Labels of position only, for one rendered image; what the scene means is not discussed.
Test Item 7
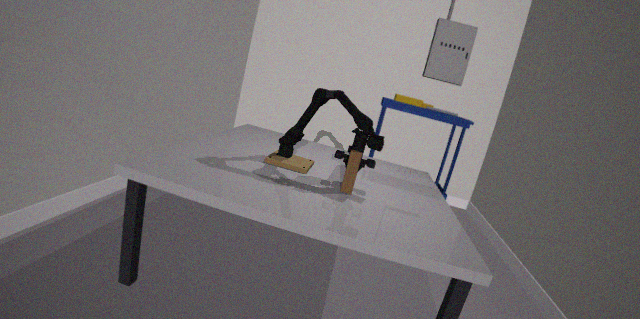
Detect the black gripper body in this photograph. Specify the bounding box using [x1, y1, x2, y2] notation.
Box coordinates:
[334, 143, 376, 169]

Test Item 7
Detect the brown wooden post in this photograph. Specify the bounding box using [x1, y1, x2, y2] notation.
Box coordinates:
[340, 149, 363, 195]

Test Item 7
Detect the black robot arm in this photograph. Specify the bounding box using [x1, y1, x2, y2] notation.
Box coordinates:
[276, 88, 385, 158]

